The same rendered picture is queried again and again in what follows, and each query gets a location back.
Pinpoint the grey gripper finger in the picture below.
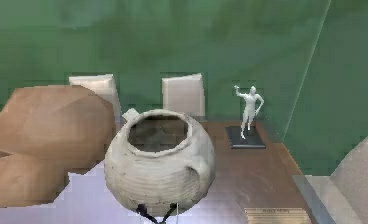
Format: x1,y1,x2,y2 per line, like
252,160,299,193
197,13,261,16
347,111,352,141
160,203,179,224
136,203,159,224

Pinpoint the white clay two-handled vase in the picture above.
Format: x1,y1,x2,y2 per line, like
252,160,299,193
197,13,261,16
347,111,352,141
103,107,217,218

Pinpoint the tan striped book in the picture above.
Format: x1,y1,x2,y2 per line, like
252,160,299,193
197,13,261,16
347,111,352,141
243,207,314,224

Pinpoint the white chair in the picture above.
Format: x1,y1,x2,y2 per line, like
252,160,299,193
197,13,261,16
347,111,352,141
161,72,207,118
68,73,123,118

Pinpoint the brown lumpy sculpture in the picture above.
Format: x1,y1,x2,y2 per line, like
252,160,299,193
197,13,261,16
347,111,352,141
0,84,117,209

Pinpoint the white figure statue, black base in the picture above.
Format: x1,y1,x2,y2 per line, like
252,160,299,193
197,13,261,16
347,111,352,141
224,84,267,150

